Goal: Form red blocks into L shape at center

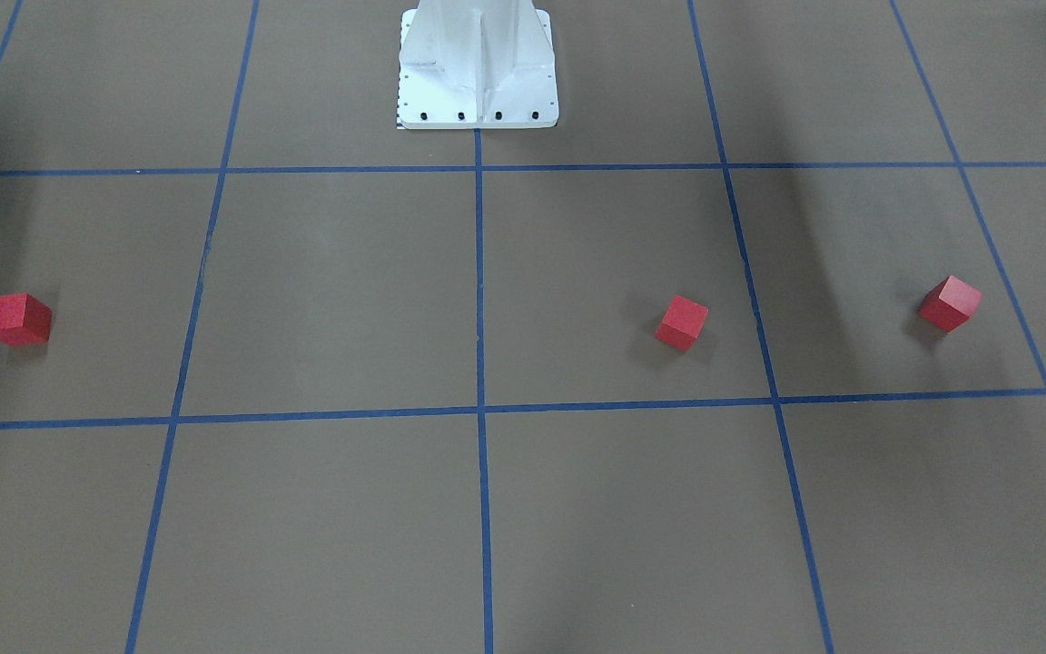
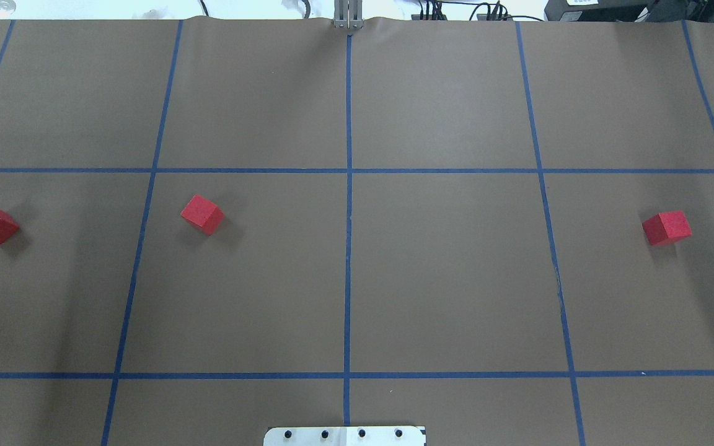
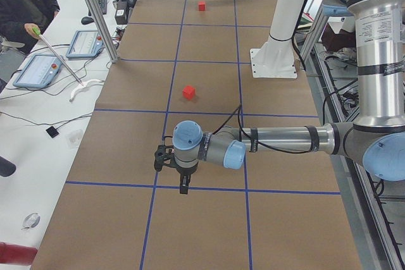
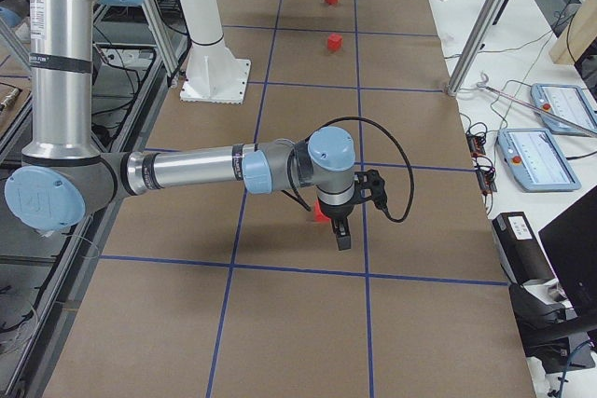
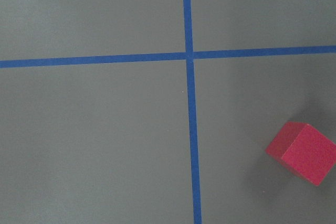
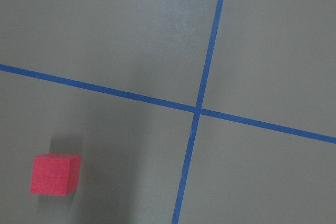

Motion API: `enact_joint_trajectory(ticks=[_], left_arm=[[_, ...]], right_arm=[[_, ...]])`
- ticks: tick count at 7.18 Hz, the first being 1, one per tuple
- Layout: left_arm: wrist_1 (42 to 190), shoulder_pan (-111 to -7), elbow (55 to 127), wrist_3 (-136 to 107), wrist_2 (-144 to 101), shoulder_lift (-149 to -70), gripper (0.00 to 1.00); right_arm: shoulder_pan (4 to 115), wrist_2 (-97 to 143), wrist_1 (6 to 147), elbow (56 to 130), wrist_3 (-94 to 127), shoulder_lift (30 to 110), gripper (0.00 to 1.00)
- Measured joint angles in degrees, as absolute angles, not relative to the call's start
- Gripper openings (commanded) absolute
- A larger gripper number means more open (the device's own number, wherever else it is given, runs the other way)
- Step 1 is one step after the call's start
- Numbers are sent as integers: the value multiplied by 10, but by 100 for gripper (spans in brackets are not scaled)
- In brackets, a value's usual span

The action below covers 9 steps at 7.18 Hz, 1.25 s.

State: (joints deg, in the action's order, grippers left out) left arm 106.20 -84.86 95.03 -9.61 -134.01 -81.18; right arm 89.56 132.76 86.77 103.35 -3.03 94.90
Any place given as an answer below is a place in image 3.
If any red cube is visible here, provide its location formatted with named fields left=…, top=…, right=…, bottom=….
left=182, top=85, right=196, bottom=100
left=198, top=1, right=206, bottom=11

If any brown paper table mat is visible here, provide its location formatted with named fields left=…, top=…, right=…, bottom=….
left=32, top=0, right=361, bottom=269

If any white curved plastic piece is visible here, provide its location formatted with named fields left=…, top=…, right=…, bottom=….
left=69, top=78, right=104, bottom=102

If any small black square device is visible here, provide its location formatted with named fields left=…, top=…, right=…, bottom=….
left=46, top=126, right=59, bottom=138

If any clear tape roll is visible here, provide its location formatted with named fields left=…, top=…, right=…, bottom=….
left=22, top=212, right=41, bottom=230

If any far teach pendant tablet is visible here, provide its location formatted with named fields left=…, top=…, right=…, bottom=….
left=66, top=30, right=103, bottom=59

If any teach pendant tablet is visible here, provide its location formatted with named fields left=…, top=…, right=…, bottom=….
left=13, top=54, right=62, bottom=89
left=66, top=30, right=103, bottom=59

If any black power adapter box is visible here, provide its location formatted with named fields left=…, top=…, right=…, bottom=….
left=115, top=1, right=128, bottom=25

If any near teach pendant tablet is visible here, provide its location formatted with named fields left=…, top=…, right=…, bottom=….
left=13, top=54, right=62, bottom=89

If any black computer mouse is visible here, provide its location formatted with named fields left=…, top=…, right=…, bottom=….
left=81, top=16, right=94, bottom=25

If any red cylinder object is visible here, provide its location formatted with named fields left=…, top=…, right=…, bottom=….
left=1, top=242, right=38, bottom=266

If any person in black jacket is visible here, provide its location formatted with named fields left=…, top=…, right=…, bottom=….
left=1, top=0, right=60, bottom=54

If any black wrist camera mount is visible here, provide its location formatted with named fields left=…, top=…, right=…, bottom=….
left=154, top=144, right=175, bottom=173

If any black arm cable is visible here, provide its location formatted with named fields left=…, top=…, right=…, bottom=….
left=211, top=104, right=314, bottom=154

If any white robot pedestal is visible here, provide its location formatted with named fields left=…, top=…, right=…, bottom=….
left=250, top=0, right=306, bottom=79

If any metal rod green handle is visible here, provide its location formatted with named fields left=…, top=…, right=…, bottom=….
left=32, top=26, right=84, bottom=86

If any aluminium frame post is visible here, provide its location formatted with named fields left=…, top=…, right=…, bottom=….
left=85, top=0, right=118, bottom=63

